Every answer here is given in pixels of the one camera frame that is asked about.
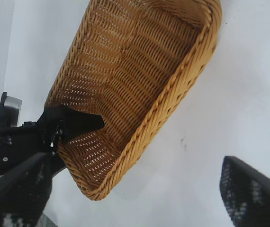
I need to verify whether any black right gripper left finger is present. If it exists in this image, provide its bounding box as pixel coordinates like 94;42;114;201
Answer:
0;151;53;227

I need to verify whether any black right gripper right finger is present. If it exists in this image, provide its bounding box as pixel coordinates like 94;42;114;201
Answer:
219;155;270;227

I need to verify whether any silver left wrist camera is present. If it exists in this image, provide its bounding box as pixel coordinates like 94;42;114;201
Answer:
0;91;22;130

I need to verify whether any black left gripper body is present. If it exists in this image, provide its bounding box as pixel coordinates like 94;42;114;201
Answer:
0;107;66;180

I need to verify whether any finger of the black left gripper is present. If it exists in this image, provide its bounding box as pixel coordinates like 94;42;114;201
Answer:
63;110;107;144
51;153;67;178

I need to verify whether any tan woven wicker basket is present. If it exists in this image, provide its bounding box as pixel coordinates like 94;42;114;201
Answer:
44;0;223;201

